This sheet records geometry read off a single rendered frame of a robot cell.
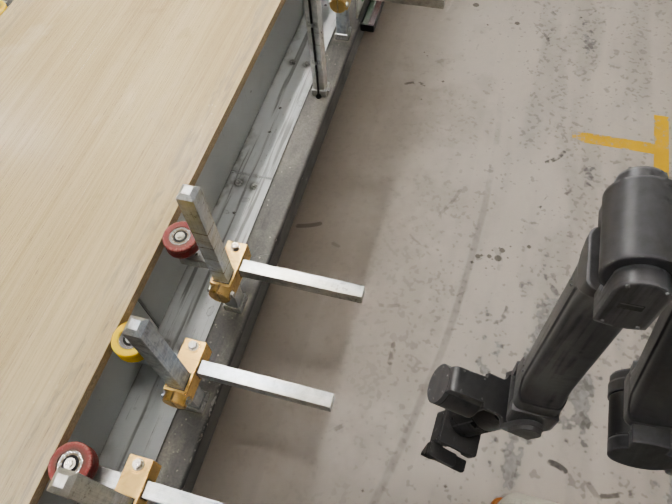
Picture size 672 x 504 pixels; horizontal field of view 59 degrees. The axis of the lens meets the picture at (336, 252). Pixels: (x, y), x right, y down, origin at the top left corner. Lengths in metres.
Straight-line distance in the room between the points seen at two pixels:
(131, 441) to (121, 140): 0.72
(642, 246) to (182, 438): 1.10
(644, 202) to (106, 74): 1.51
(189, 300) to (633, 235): 1.28
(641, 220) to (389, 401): 1.67
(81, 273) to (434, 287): 1.32
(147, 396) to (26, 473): 0.37
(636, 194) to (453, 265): 1.85
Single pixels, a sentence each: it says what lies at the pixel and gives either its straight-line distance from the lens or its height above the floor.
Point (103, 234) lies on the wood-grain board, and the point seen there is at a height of 0.90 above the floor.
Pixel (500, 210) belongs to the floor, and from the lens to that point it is 2.49.
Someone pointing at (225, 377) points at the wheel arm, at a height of 0.83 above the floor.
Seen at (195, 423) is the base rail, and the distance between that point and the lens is 1.39.
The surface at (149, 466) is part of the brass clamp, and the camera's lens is 1.22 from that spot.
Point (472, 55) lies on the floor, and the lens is 3.10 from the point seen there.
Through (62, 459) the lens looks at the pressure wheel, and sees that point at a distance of 1.24.
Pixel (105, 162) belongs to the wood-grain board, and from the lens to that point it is 1.56.
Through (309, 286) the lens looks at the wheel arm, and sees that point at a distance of 1.32.
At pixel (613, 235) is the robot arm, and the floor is 1.61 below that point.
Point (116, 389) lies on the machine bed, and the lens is 1.50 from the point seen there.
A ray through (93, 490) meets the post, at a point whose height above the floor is 1.03.
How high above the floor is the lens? 1.99
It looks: 59 degrees down
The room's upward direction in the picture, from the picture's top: 6 degrees counter-clockwise
